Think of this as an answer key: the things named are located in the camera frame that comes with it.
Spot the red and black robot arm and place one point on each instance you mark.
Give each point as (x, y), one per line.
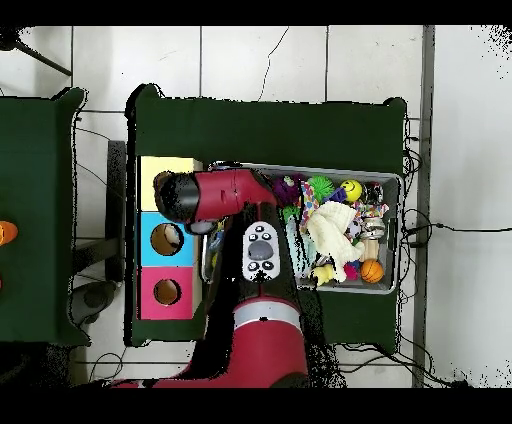
(264, 336)

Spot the clear mesh bin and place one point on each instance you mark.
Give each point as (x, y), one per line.
(352, 288)

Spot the wooden box with three holes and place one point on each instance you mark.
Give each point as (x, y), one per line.
(150, 280)

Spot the purple spiky ball with eyes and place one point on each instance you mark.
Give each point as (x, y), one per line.
(286, 190)

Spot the polka dot cloth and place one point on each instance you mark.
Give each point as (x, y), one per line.
(307, 196)

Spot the green spiky ball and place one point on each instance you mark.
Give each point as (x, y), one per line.
(321, 187)

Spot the cream knitted cloth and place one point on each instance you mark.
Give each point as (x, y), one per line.
(332, 228)

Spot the yellow smiley ball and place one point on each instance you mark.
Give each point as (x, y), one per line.
(351, 190)

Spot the small orange basketball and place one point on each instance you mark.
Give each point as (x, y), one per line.
(372, 271)

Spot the green cloth side table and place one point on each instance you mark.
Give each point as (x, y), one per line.
(40, 176)

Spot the small orange object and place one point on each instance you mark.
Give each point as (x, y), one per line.
(6, 234)

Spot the black tripod stand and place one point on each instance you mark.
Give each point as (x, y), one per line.
(8, 38)

